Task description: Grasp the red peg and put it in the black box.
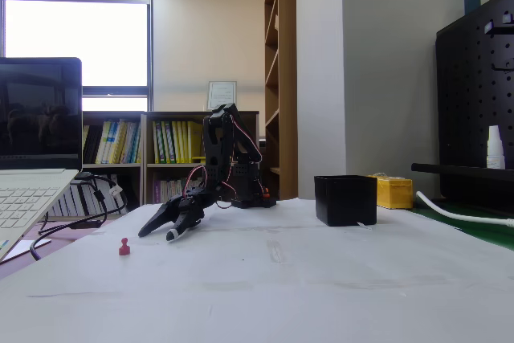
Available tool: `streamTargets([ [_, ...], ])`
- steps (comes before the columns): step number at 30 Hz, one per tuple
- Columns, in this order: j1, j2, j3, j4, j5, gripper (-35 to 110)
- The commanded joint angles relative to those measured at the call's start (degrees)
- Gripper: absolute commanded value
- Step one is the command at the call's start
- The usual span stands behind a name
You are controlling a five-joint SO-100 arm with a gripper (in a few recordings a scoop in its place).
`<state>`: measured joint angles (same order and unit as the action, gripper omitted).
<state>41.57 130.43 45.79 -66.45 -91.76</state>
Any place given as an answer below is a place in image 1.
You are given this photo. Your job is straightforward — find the black square container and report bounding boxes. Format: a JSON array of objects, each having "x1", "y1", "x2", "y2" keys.
[{"x1": 313, "y1": 174, "x2": 378, "y2": 227}]

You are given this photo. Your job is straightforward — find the yellow cardboard box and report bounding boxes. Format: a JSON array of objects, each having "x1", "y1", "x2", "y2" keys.
[{"x1": 367, "y1": 173, "x2": 414, "y2": 210}]

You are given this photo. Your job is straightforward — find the low wooden bookshelf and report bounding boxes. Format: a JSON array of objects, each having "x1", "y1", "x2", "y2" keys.
[
  {"x1": 142, "y1": 110, "x2": 260, "y2": 206},
  {"x1": 59, "y1": 111, "x2": 146, "y2": 218}
]

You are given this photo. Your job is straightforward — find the white paper sheet cover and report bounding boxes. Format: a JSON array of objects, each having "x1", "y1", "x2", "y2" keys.
[{"x1": 0, "y1": 198, "x2": 514, "y2": 343}]

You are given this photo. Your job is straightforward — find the framed certificate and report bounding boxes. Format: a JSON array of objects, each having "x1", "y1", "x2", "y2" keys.
[{"x1": 206, "y1": 80, "x2": 239, "y2": 112}]

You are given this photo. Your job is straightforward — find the white card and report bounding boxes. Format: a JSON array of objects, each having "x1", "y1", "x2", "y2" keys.
[{"x1": 2, "y1": 238, "x2": 54, "y2": 260}]

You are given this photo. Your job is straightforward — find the tall wooden bookshelf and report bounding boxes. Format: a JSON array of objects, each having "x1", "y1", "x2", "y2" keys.
[{"x1": 263, "y1": 0, "x2": 299, "y2": 202}]

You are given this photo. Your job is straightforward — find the white laptop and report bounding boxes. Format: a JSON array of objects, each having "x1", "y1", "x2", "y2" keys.
[{"x1": 0, "y1": 56, "x2": 84, "y2": 264}]

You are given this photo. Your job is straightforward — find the window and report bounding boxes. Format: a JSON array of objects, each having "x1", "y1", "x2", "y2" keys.
[{"x1": 0, "y1": 0, "x2": 153, "y2": 113}]

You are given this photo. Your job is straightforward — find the green desk mat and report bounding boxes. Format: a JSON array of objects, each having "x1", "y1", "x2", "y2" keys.
[{"x1": 403, "y1": 197, "x2": 514, "y2": 251}]

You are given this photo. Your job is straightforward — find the black pegboard stand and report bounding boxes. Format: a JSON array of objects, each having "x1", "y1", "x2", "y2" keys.
[{"x1": 410, "y1": 0, "x2": 514, "y2": 208}]

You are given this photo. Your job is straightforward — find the small white bottle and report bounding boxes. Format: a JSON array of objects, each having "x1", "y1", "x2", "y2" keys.
[{"x1": 485, "y1": 125, "x2": 507, "y2": 170}]

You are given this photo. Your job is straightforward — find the red servo wire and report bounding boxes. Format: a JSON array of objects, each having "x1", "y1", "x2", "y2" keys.
[{"x1": 182, "y1": 116, "x2": 264, "y2": 210}]

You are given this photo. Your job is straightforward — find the thin black cable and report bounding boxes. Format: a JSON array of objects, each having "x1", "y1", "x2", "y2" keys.
[{"x1": 86, "y1": 174, "x2": 130, "y2": 216}]

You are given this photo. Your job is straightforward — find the thick black cable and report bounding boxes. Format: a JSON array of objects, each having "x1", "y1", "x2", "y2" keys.
[{"x1": 30, "y1": 182, "x2": 109, "y2": 263}]

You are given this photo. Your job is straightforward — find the white power cable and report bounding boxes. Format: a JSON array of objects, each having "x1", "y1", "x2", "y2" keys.
[{"x1": 415, "y1": 190, "x2": 514, "y2": 229}]

